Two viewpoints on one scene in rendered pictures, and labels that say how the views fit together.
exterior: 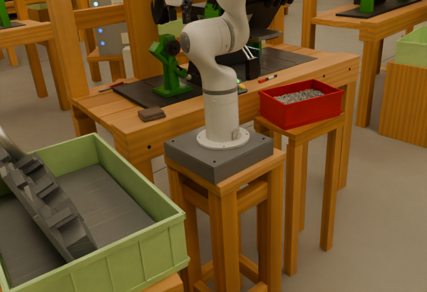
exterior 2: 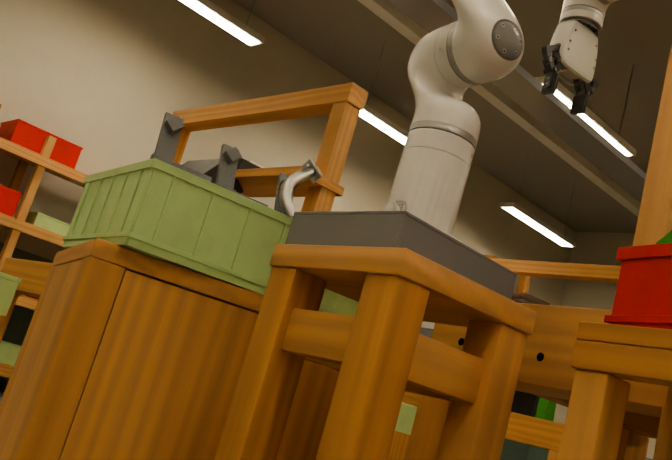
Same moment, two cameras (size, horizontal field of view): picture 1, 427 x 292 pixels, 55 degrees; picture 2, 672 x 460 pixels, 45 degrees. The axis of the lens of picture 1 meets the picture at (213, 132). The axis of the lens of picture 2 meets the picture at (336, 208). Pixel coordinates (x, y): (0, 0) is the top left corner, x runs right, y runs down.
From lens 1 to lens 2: 2.08 m
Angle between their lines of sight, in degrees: 98
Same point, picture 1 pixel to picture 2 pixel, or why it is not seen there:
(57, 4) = (646, 209)
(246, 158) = (342, 225)
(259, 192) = (338, 326)
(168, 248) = (130, 201)
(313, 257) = not seen: outside the picture
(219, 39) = (432, 39)
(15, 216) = not seen: hidden behind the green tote
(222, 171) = (301, 227)
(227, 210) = (268, 304)
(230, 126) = (395, 191)
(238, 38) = (457, 33)
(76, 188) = not seen: hidden behind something
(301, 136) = (601, 335)
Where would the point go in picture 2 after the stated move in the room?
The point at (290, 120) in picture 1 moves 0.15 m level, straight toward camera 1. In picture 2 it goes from (626, 304) to (511, 277)
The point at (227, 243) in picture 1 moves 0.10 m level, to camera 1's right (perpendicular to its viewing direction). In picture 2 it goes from (241, 384) to (236, 382)
